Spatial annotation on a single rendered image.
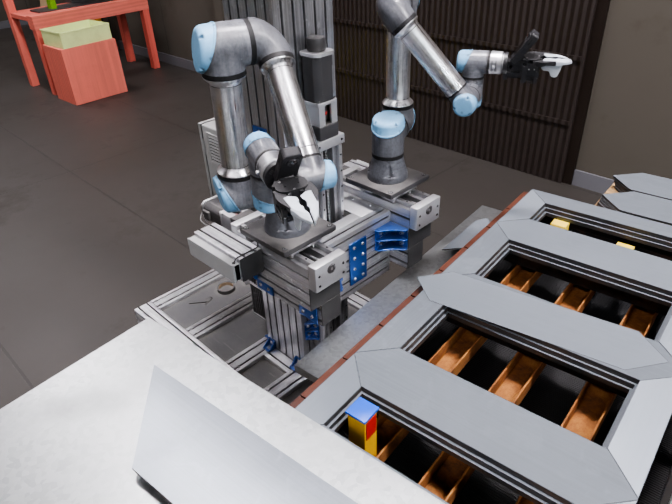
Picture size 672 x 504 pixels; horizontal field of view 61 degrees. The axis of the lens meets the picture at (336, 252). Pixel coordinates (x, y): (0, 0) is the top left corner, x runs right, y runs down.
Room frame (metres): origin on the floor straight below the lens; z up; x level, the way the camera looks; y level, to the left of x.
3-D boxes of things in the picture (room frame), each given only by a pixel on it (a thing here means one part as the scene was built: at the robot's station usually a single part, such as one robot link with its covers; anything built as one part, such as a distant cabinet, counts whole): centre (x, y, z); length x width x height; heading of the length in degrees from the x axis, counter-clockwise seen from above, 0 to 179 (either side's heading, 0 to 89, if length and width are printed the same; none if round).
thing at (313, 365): (1.76, -0.35, 0.66); 1.30 x 0.20 x 0.03; 140
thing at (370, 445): (0.95, -0.05, 0.78); 0.05 x 0.05 x 0.19; 50
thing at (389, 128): (1.94, -0.21, 1.20); 0.13 x 0.12 x 0.14; 159
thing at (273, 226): (1.59, 0.15, 1.09); 0.15 x 0.15 x 0.10
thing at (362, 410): (0.95, -0.05, 0.88); 0.06 x 0.06 x 0.02; 50
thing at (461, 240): (2.01, -0.60, 0.70); 0.39 x 0.12 x 0.04; 140
